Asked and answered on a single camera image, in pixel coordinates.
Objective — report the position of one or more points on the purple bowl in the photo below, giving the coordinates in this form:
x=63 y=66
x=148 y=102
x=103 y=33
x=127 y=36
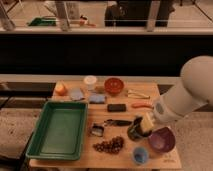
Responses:
x=162 y=140

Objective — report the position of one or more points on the small black metal clip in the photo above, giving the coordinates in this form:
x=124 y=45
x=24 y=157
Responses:
x=97 y=130

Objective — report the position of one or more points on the red bowl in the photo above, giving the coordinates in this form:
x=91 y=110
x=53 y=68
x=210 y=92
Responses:
x=113 y=85

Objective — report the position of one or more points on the wooden folding table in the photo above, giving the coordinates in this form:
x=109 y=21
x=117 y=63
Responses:
x=93 y=159

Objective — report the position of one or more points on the green plastic tray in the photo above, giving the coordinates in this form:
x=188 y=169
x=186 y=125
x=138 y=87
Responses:
x=59 y=132

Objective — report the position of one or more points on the bunch of dark grapes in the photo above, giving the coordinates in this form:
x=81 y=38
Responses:
x=113 y=146

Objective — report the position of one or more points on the person in dark clothes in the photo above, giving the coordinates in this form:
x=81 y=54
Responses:
x=135 y=13

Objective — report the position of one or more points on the blue sponge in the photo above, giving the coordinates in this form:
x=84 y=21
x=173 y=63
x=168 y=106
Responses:
x=97 y=99

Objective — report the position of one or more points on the orange carrot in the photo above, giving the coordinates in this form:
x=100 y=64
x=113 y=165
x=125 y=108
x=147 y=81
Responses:
x=142 y=105

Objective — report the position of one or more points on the distant green tray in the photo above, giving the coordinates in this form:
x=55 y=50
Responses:
x=42 y=21

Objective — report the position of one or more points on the orange fruit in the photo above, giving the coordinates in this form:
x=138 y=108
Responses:
x=60 y=89

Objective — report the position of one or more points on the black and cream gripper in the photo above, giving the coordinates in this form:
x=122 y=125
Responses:
x=141 y=127

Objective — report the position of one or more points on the white cup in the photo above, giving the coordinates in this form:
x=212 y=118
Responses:
x=90 y=82

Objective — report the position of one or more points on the black rectangular block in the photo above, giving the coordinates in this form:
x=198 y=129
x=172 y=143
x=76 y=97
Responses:
x=116 y=107

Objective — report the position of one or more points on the blue cup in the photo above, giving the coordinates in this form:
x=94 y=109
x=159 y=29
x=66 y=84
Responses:
x=140 y=155

